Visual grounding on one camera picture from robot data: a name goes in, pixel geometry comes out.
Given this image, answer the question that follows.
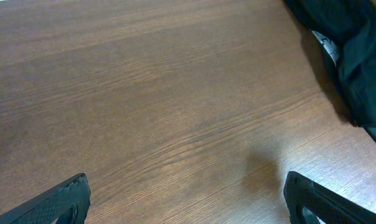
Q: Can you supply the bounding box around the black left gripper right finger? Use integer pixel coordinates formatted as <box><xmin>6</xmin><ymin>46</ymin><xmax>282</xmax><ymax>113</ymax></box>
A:
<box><xmin>283</xmin><ymin>171</ymin><xmax>376</xmax><ymax>224</ymax></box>

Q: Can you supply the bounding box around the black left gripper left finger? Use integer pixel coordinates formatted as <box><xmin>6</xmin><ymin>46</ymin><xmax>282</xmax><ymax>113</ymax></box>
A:
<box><xmin>0</xmin><ymin>173</ymin><xmax>91</xmax><ymax>224</ymax></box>

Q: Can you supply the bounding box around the black garment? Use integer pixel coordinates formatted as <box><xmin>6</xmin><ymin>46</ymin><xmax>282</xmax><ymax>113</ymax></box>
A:
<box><xmin>284</xmin><ymin>0</ymin><xmax>376</xmax><ymax>142</ymax></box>

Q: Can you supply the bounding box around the white patterned garment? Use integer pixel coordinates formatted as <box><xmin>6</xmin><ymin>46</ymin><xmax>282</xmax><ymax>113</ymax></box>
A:
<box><xmin>311</xmin><ymin>30</ymin><xmax>341</xmax><ymax>66</ymax></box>

